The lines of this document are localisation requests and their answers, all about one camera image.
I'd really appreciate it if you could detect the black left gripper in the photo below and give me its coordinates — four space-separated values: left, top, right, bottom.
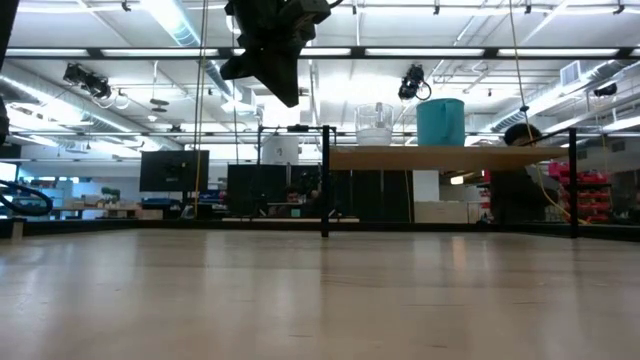
219 0 332 109

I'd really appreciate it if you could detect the clear plastic measuring cup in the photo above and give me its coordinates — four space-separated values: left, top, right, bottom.
354 101 396 148

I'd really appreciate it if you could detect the blue plastic cup with handle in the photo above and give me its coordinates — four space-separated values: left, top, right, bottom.
415 97 467 148

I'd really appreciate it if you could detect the wooden shelf with black legs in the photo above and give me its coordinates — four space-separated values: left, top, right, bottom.
321 124 580 239

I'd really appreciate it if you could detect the white cylindrical tank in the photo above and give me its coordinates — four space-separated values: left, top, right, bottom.
261 135 301 167

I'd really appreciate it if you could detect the large black monitor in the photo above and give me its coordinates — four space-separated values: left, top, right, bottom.
226 163 289 218

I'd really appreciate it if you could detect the person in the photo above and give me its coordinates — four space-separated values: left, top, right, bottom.
282 183 324 219

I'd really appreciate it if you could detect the black monitor on stand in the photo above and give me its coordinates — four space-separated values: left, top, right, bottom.
139 149 211 193

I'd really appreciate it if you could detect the black partition panel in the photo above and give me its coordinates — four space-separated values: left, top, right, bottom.
329 169 415 224

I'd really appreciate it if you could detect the beige cabinet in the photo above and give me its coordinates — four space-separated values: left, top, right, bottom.
413 200 481 225

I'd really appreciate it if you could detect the white air vent grille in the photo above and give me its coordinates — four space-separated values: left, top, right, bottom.
559 59 582 87

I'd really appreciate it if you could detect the rack with red bins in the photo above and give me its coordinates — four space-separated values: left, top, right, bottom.
547 159 614 225

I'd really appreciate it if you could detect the silver ventilation duct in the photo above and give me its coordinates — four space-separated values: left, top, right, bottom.
142 0 241 101

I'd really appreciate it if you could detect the black metal rig frame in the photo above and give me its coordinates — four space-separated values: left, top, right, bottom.
0 123 640 241

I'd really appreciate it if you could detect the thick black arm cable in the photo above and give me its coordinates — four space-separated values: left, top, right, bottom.
0 178 54 218

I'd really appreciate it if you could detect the yellow hanging cable with knot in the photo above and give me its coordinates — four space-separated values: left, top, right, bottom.
508 0 591 226

